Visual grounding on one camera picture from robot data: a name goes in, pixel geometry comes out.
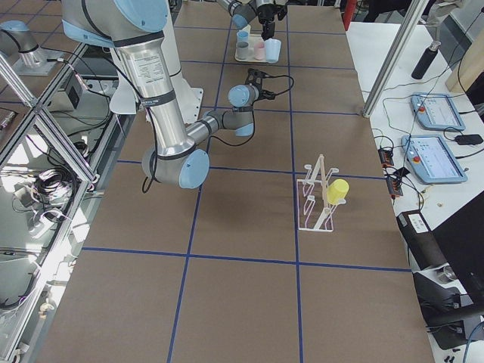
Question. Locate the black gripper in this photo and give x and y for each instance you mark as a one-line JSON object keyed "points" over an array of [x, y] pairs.
{"points": [[267, 12]]}

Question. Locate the pink plastic cup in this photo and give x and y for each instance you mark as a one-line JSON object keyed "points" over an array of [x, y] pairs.
{"points": [[259, 51]]}

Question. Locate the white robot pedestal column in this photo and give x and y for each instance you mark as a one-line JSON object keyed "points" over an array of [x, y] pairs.
{"points": [[189, 99]]}

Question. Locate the light blue cup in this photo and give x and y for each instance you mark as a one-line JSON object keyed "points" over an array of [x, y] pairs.
{"points": [[272, 50], [243, 36]]}

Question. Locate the black power adapter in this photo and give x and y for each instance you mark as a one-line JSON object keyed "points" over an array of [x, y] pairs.
{"points": [[470, 139]]}

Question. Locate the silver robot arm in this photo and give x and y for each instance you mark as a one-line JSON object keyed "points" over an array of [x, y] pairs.
{"points": [[135, 31], [241, 13]]}

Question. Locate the blue teach pendant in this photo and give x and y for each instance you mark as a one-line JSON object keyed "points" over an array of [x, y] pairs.
{"points": [[436, 112], [431, 160]]}

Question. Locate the white serving tray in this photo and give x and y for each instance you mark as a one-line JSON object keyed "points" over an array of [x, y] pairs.
{"points": [[252, 40]]}

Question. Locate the near blue teach pendant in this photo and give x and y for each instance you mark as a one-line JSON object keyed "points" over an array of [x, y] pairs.
{"points": [[431, 160]]}

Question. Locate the light blue cup front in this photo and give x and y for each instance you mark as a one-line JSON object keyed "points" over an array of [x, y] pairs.
{"points": [[272, 50]]}

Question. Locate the yellow plastic cup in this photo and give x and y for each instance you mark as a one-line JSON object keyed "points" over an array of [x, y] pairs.
{"points": [[337, 191]]}

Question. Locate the white wire cup rack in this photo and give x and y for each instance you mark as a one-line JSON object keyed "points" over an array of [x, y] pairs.
{"points": [[314, 213]]}

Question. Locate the grey plastic cup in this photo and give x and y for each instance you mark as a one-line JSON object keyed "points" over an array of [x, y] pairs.
{"points": [[242, 50]]}

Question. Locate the aluminium frame post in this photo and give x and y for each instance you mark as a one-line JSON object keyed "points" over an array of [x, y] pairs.
{"points": [[403, 35]]}

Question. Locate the far blue teach pendant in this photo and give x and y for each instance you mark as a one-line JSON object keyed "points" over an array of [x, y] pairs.
{"points": [[436, 112]]}

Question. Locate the light blue cup rear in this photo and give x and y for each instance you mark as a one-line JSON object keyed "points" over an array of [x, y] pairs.
{"points": [[243, 36]]}

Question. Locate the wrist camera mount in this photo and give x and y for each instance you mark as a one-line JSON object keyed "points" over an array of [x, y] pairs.
{"points": [[255, 79]]}

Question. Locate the black monitor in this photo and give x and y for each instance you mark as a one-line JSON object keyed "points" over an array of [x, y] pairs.
{"points": [[460, 238]]}

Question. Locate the black water bottle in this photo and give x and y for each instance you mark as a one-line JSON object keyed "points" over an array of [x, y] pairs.
{"points": [[426, 60]]}

